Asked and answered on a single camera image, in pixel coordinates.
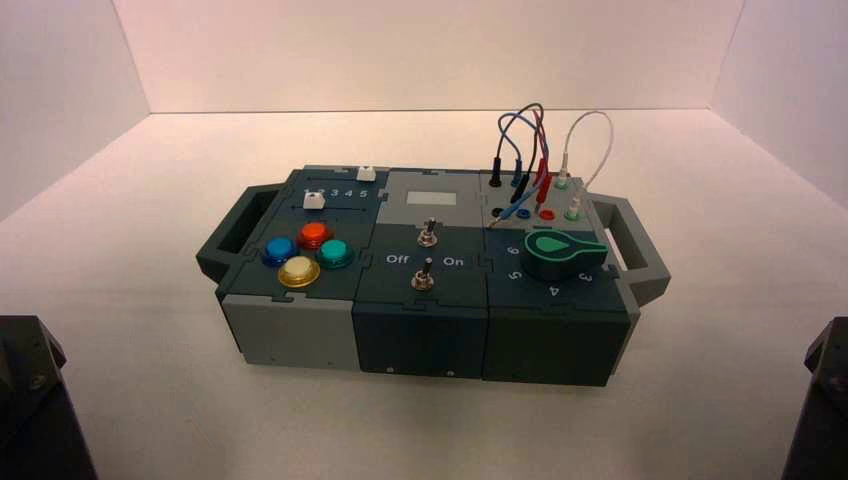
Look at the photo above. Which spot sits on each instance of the yellow push button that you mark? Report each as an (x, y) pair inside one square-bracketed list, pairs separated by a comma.
[(299, 270)]

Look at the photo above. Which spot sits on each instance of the black left robot arm base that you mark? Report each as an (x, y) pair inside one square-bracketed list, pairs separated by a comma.
[(33, 411)]

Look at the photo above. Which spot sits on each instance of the black right robot arm base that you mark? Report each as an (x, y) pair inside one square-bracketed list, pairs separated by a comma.
[(821, 411)]

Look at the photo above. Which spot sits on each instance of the green push button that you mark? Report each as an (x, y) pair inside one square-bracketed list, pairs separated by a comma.
[(334, 252)]

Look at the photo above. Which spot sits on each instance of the orange push button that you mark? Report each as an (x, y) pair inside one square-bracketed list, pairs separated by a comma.
[(314, 233)]

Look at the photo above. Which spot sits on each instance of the blue push button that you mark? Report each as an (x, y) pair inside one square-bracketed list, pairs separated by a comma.
[(280, 249)]

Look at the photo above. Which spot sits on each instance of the small grey display screen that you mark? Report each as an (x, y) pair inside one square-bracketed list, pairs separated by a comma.
[(431, 199)]

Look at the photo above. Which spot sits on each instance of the white slider knob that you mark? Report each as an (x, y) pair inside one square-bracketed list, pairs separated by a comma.
[(314, 201), (366, 173)]

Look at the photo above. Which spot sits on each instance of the blue banana socket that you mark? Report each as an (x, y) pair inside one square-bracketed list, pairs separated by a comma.
[(524, 214)]

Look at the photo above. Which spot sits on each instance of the dark teal grey control box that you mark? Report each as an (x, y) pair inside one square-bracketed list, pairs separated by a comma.
[(417, 344)]

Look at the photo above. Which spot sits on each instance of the red banana socket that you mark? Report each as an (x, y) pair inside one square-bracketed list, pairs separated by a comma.
[(546, 214)]

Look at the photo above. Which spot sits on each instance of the green rotary knob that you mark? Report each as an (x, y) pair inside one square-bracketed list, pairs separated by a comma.
[(560, 255)]

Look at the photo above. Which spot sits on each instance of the green banana socket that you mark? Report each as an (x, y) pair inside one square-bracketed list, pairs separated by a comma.
[(572, 215)]

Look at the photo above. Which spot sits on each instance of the metal toggle switch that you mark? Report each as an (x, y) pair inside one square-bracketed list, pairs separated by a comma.
[(422, 277), (428, 233)]

